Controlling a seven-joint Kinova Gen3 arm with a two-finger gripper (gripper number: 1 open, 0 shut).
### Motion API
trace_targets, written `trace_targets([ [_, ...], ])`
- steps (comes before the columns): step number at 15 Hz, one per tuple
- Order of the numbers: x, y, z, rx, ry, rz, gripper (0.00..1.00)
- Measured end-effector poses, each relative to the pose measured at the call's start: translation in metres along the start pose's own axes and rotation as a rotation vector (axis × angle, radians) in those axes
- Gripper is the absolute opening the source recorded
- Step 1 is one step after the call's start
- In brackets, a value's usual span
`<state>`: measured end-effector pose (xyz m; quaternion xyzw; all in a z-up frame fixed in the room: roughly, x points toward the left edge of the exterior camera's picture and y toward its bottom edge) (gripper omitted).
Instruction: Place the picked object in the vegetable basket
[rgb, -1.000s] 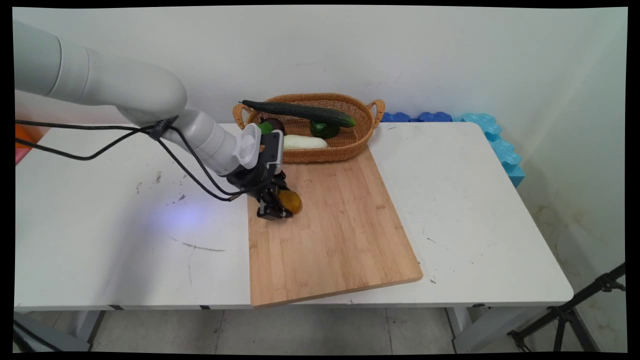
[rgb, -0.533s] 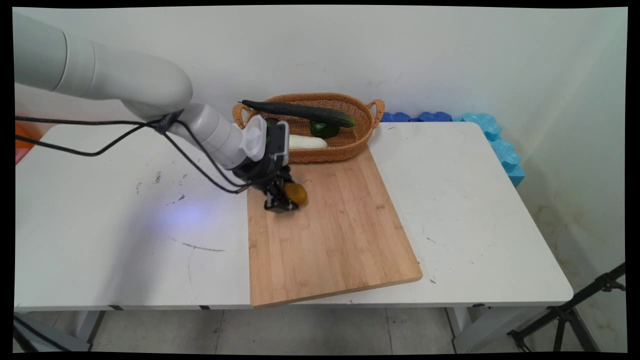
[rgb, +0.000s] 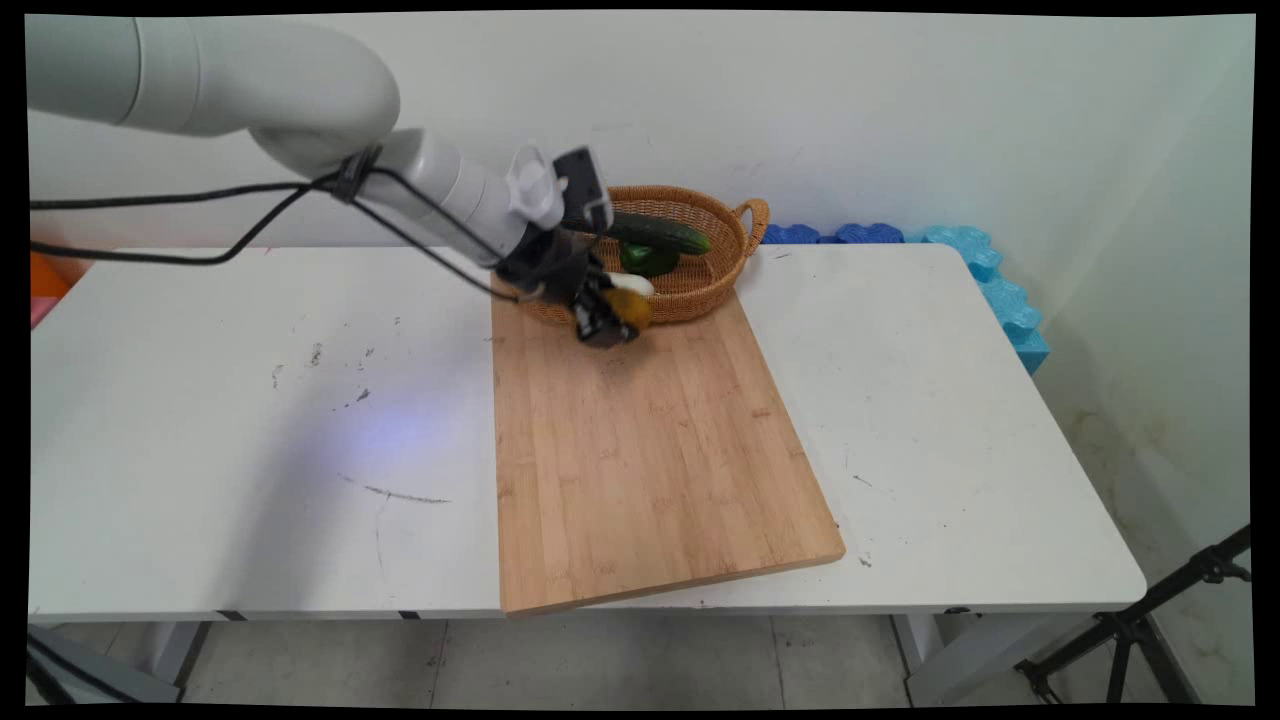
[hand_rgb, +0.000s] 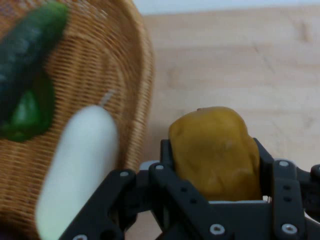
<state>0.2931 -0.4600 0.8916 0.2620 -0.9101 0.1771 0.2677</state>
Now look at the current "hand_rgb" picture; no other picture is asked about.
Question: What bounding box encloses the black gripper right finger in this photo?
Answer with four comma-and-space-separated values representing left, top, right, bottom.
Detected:
252, 136, 320, 240

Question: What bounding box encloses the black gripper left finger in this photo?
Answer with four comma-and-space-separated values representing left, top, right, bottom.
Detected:
59, 138, 209, 240

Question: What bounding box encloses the brown potato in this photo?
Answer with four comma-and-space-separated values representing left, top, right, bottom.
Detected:
168, 105, 263, 202

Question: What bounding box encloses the white eggplant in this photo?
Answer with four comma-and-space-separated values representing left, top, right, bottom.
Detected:
35, 104, 119, 240

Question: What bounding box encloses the wooden cutting board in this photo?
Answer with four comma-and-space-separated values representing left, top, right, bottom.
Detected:
141, 8, 320, 222

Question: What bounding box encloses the green bell pepper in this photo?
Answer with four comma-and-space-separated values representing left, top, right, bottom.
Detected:
0, 74, 55, 144

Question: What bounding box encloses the long dark green cucumber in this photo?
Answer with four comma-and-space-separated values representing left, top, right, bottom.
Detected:
0, 1, 70, 122

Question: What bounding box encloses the woven wicker basket with handles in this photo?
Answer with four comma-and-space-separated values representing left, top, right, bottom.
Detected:
0, 0, 156, 240

